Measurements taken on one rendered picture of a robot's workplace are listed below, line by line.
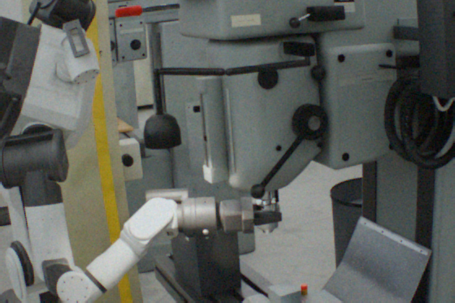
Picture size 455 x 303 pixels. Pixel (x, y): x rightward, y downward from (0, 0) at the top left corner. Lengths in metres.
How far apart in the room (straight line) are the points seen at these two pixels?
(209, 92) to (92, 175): 1.84
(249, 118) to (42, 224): 0.48
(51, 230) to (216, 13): 0.56
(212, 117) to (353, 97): 0.29
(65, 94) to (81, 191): 1.68
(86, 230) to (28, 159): 1.82
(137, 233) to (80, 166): 1.71
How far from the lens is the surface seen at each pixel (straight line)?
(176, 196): 1.40
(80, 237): 3.13
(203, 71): 1.13
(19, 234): 1.82
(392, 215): 1.63
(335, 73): 1.28
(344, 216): 3.31
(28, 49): 1.44
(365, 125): 1.34
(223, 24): 1.16
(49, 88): 1.40
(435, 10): 1.14
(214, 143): 1.28
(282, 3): 1.21
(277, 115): 1.24
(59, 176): 1.32
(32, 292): 1.85
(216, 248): 1.66
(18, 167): 1.33
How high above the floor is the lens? 1.72
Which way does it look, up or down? 13 degrees down
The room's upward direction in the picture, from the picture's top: 5 degrees counter-clockwise
